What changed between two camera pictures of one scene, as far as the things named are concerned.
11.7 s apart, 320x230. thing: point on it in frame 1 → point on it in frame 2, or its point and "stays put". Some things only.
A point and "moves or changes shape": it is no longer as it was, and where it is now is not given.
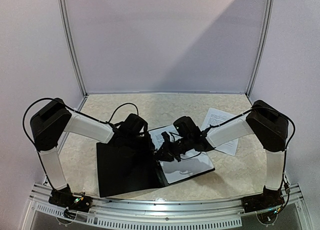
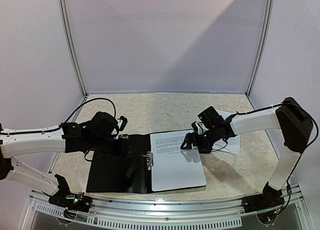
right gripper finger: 164,154 → 191,138
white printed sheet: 191,163 moves or changes shape
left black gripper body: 138,146 → 121,150
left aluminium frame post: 63,4 stays put
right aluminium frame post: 263,44 stays put
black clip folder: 131,168 moves or changes shape
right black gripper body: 173,147 → 197,139
